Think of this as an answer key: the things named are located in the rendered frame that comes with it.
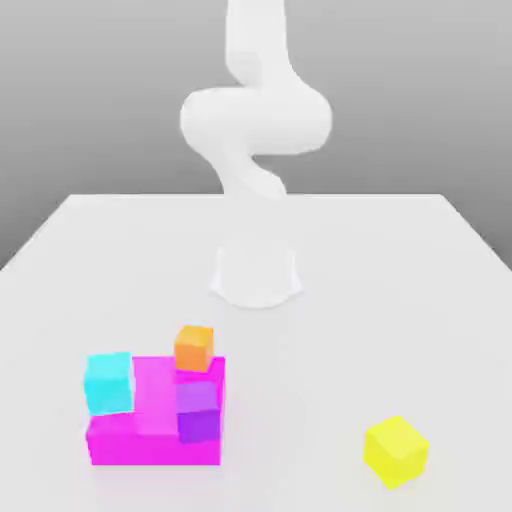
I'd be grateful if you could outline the small yellow cube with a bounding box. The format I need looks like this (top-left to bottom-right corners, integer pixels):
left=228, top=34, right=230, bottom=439
left=362, top=414, right=431, bottom=490

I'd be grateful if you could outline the small orange cube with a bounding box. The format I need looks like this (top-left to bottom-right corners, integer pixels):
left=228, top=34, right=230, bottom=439
left=173, top=324, right=215, bottom=374

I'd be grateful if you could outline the small purple cube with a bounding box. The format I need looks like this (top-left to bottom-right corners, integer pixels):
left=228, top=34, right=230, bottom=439
left=175, top=380, right=222, bottom=445

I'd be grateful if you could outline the large magenta box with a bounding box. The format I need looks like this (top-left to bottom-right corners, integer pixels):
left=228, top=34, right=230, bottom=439
left=85, top=354, right=227, bottom=467

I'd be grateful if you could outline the small pink cube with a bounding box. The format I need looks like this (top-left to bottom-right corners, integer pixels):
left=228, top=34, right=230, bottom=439
left=131, top=355, right=180, bottom=438

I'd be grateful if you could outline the small cyan cube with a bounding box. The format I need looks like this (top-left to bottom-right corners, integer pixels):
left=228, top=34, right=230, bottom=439
left=83, top=351, right=137, bottom=417

